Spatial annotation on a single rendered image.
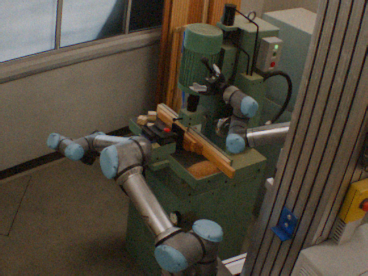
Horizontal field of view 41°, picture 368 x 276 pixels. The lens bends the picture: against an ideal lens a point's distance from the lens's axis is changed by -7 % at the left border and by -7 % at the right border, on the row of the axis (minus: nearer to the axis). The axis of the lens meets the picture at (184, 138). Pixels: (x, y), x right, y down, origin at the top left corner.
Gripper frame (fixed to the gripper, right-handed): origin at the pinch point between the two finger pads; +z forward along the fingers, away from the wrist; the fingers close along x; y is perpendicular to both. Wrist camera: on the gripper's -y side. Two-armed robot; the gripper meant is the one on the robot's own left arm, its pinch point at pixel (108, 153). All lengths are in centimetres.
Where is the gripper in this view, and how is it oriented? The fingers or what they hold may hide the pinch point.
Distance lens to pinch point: 257.3
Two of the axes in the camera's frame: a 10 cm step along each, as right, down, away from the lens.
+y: -5.2, 8.4, 1.7
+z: 6.2, 2.4, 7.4
